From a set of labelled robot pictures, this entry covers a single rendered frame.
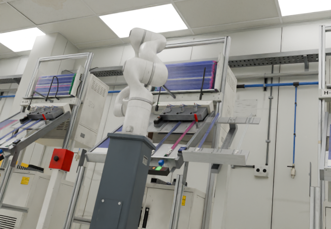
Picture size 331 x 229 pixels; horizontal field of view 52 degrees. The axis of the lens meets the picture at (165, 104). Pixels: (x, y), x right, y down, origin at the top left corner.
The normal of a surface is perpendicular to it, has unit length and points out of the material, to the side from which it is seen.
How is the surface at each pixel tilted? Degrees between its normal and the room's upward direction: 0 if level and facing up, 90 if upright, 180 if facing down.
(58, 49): 90
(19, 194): 90
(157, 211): 90
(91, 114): 90
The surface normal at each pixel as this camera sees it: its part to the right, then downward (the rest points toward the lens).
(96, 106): 0.88, -0.02
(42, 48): -0.44, -0.39
